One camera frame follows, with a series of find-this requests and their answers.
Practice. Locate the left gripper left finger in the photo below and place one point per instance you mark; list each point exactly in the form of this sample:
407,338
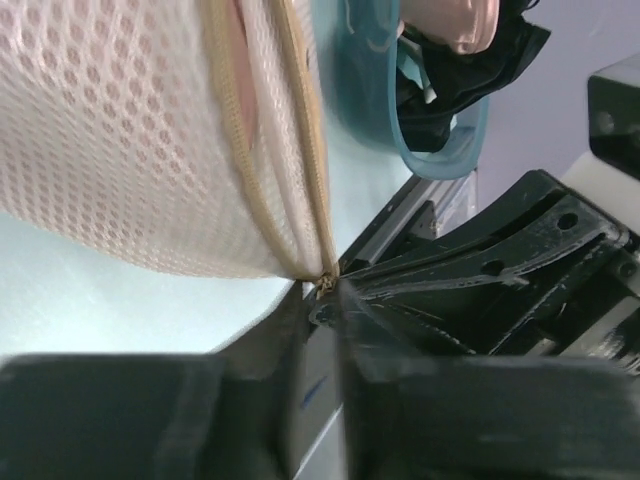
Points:
109,416

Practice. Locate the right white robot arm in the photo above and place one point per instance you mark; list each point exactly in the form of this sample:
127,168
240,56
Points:
607,175

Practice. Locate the black bra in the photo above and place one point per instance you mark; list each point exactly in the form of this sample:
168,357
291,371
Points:
501,48

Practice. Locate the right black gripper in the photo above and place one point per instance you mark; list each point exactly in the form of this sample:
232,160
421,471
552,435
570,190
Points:
542,271

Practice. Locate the teal plastic basin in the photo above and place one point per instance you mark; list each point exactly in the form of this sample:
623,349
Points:
357,52

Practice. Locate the pink mesh laundry bag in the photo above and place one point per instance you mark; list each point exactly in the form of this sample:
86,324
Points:
121,129

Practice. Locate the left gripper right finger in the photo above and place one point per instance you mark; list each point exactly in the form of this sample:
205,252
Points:
409,415

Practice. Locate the pink bra from bag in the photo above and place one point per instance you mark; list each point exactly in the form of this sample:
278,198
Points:
242,69

